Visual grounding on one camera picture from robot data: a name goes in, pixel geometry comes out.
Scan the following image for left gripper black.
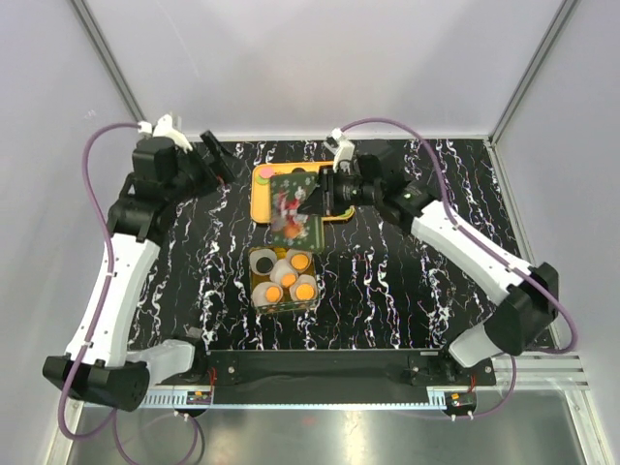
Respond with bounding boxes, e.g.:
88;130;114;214
167;131;245;205

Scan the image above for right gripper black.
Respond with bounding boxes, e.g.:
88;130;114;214
296;166;381;219

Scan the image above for gold tin lid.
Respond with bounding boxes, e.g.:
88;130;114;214
269;171;325;253

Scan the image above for large patterned sandwich cookie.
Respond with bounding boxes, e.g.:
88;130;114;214
290;253;311;273

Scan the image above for black chocolate sandwich cookie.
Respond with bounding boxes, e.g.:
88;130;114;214
256;257;273;275

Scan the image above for plain round orange cookie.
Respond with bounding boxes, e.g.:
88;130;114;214
281;273;296;288

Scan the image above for dotted round sandwich cookie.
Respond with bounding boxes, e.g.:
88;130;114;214
264;286;282;302

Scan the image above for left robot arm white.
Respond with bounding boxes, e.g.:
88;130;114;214
43;131;235;412

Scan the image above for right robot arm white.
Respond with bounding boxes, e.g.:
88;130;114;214
299;151;559;385

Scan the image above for yellow serving tray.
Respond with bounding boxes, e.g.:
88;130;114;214
250;161;332;225

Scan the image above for white paper cup back-right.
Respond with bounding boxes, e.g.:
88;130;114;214
286;249;312;273

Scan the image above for white paper cup centre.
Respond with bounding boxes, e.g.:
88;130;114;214
269;259;298;288

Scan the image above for white paper cup front-right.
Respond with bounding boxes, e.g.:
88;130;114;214
289;274;318;301

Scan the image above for white paper cup back-left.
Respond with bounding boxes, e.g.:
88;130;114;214
249;248;277;277

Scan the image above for white paper cup front-left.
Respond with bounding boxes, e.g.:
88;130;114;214
252;281;284;307

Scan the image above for gold square cookie tin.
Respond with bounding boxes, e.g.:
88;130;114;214
248;246;320;315

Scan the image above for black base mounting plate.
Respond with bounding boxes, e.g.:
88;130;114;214
159;349;496;388

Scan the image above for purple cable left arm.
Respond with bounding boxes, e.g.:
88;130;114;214
56;122;201;464

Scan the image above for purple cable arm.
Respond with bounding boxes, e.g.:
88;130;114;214
56;122;201;464
338;116;580;421

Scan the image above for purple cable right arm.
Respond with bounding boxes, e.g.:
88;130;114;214
338;116;580;421

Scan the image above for aluminium frame rail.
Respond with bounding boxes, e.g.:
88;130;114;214
138;353;587;411

